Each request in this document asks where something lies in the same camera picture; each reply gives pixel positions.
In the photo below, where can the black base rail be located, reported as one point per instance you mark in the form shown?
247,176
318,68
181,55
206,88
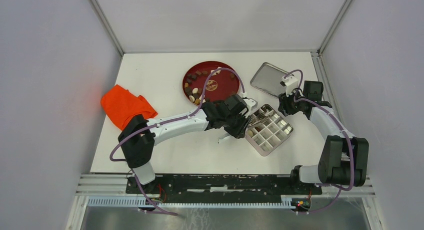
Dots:
209,188

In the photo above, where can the metal tongs white handle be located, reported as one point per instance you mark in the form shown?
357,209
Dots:
255,117

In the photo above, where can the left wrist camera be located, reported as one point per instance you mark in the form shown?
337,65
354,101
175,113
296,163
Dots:
251,103

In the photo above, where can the silver tin lid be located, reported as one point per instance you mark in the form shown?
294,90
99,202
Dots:
268,79

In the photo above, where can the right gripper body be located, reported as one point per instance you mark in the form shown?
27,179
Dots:
290,106

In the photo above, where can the red round tray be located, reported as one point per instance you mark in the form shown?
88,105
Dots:
198,79

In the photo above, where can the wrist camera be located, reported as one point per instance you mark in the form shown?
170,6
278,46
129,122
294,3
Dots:
251,103
290,82

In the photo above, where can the orange cloth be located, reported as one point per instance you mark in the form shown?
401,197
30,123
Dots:
120,106

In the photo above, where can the pink compartment box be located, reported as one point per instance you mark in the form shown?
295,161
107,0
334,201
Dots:
268,136

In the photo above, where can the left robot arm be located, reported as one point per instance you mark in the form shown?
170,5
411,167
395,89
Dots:
140,136

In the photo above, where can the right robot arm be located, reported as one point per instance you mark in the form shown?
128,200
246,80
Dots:
344,158

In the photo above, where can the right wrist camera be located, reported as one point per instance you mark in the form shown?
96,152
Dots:
290,82

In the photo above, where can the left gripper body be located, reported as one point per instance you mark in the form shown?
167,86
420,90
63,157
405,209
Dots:
236,125

